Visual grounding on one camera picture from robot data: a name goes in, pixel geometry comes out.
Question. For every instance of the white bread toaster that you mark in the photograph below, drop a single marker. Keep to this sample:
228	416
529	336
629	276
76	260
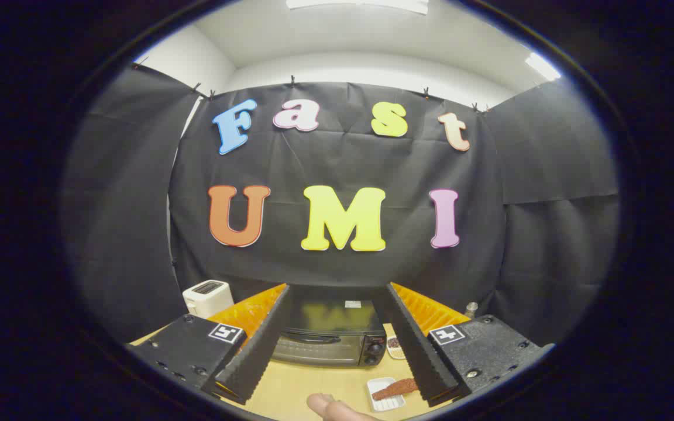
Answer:
208	301

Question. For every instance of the clear bottle with yellow label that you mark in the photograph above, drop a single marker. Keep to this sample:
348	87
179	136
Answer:
471	310

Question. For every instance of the black toaster oven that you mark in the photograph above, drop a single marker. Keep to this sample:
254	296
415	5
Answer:
325	321

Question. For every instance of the white divided dish of grains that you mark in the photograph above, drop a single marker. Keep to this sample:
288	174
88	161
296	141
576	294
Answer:
394	345

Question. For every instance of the black backdrop cloth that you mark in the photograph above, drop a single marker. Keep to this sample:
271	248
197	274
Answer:
337	164

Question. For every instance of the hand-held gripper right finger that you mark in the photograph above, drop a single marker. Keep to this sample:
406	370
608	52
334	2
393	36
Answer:
416	345

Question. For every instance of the small white ridged tray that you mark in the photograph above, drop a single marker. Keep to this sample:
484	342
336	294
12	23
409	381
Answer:
389	404

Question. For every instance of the ceiling light panel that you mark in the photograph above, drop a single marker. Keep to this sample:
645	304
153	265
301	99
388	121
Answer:
360	4
543	67

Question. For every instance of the brown steak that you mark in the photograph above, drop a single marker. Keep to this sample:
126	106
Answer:
395	388

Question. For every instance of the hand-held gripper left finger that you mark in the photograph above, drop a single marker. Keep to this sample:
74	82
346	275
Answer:
261	345

